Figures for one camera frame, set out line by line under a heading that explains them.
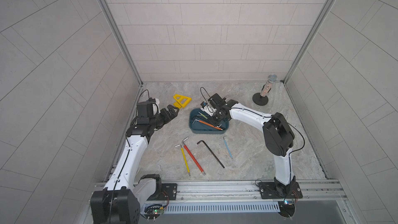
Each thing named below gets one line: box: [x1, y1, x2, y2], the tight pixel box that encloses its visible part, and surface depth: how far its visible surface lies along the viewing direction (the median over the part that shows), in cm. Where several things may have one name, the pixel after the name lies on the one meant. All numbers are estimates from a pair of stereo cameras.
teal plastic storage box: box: [188, 108, 230, 135], surface depth 95 cm
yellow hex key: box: [174, 144, 191, 177], surface depth 82 cm
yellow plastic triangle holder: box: [173, 93, 193, 109], surface depth 107 cm
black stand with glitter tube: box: [251, 74, 278, 106], surface depth 106 cm
